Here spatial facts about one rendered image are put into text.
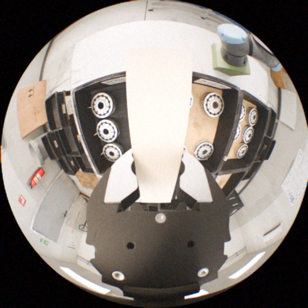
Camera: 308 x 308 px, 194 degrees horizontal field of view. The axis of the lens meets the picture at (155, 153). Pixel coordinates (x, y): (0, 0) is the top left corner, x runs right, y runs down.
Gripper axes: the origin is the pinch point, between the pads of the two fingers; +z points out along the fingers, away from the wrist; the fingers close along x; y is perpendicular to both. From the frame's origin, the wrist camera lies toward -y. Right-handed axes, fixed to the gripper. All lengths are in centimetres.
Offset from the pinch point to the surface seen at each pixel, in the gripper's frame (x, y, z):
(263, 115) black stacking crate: 59, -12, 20
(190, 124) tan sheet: 14.9, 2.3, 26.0
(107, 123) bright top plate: -19.8, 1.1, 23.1
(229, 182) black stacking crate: 60, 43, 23
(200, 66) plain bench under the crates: 23, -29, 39
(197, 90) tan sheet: 16.0, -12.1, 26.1
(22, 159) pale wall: -261, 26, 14
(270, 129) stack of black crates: 167, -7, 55
